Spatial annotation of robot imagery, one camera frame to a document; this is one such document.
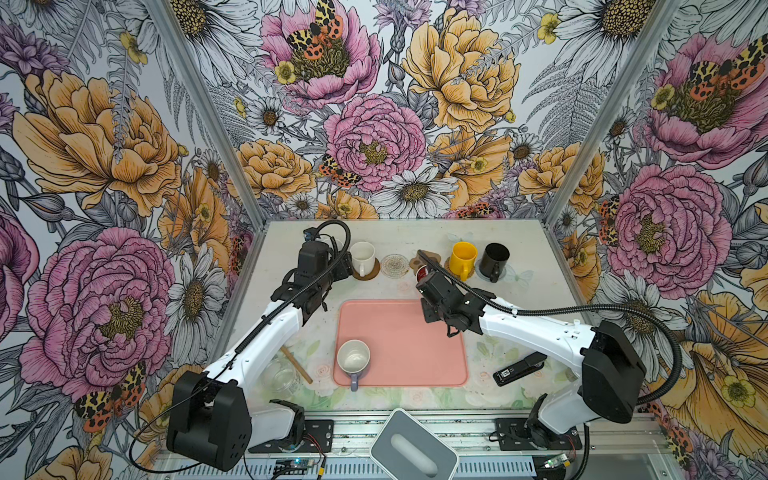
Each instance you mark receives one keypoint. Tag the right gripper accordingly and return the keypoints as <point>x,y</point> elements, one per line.
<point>428,313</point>

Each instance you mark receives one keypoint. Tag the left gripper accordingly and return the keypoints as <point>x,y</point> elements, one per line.
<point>342,262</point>

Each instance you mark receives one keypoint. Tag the dark brown round coaster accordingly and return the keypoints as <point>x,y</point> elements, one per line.
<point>372,275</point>

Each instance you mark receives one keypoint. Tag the yellow mug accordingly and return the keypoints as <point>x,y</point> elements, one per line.
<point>463,253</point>

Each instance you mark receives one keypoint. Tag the red inside white mug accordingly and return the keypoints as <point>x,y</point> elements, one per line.
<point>422,272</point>

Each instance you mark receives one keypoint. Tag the white patterned round coaster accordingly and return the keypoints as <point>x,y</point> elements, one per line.
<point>394,266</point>

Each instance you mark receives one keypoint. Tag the paw shaped cork coaster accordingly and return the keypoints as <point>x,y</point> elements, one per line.
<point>421,262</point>

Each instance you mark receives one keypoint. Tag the black mug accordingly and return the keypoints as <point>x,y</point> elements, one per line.
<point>493,262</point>

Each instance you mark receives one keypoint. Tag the white mug purple handle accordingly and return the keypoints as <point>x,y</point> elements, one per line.
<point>353,358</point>

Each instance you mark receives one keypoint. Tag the woven rattan round coaster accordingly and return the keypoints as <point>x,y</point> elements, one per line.
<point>459,275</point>

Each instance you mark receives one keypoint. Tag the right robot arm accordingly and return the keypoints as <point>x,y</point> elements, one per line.
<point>609,373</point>

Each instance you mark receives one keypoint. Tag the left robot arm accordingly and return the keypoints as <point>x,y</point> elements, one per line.
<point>209,418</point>

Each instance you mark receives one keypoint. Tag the pink tray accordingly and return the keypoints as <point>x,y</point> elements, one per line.
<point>406,351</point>

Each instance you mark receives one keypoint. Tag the black stapler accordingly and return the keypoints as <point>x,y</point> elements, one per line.
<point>528,365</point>

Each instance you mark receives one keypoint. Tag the wooden mallet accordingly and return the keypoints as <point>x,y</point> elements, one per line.
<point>299,368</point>

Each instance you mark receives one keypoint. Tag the clear glass jar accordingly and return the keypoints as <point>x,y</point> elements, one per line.
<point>281,379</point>

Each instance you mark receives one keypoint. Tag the grey tissue box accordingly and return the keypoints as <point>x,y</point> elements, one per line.
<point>405,449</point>

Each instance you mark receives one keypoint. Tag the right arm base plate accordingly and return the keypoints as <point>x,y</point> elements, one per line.
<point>515,434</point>

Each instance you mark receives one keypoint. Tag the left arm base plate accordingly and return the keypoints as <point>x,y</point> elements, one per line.
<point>321,430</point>

